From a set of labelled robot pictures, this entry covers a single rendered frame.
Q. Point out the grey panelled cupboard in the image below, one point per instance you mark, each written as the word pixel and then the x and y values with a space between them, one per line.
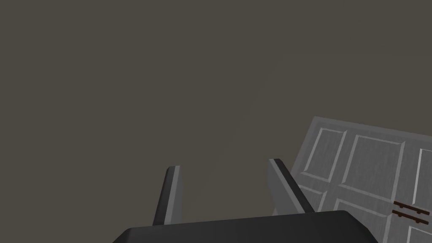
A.
pixel 364 165

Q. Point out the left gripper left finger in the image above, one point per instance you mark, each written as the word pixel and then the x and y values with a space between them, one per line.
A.
pixel 170 197

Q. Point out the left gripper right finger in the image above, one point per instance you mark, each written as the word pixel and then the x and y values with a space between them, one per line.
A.
pixel 287 192

